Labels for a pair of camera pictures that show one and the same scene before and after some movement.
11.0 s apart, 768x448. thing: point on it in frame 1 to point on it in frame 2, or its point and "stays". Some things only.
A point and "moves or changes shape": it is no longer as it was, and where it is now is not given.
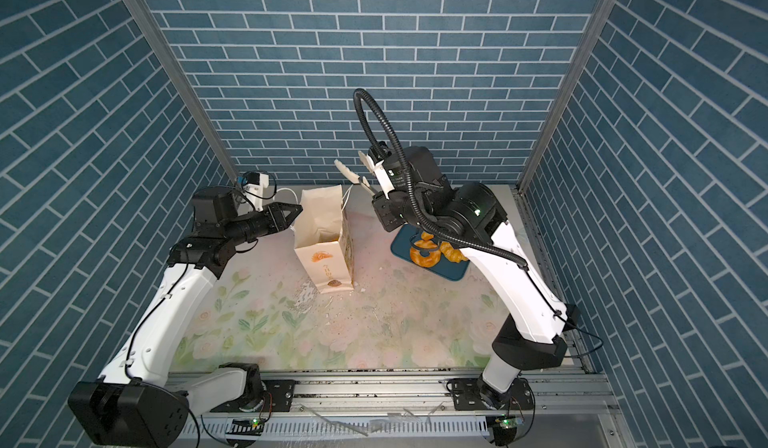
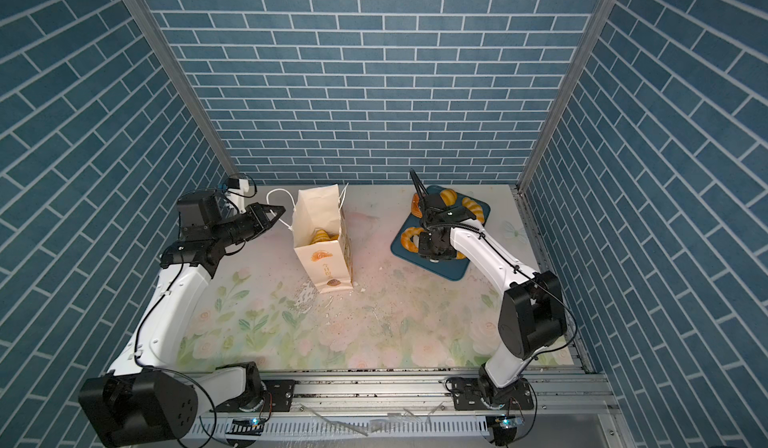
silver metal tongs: [354, 177] moves or changes shape
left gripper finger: [291, 218] to [261, 210]
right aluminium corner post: [523, 208] stays
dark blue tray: [400, 247] stays
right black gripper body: [395, 210] to [428, 245]
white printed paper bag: [323, 241] stays
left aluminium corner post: [141, 6] stays
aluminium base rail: [406, 411] stays
